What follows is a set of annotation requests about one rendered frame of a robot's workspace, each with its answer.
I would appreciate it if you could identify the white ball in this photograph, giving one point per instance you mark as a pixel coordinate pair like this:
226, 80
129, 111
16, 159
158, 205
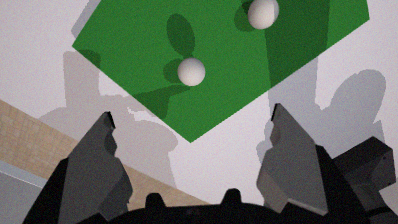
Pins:
191, 71
263, 13

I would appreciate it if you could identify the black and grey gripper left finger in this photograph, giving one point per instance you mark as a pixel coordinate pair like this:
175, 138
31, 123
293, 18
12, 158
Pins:
90, 186

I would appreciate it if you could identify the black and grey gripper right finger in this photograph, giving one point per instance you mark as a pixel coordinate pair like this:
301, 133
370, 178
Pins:
299, 180

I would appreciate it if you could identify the green flat mat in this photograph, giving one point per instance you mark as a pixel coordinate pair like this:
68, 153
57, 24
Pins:
139, 44

